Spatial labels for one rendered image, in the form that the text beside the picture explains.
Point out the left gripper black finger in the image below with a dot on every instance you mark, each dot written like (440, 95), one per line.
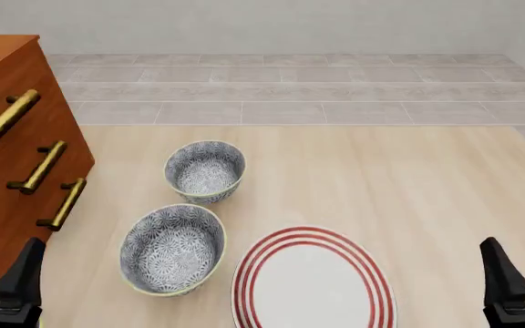
(23, 276)

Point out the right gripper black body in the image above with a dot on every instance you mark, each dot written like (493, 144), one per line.
(517, 317)

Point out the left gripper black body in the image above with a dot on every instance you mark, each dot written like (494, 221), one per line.
(7, 317)

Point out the white plate with red rings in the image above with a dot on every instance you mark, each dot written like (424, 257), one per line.
(312, 287)

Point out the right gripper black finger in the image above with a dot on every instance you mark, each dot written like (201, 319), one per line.
(501, 276)

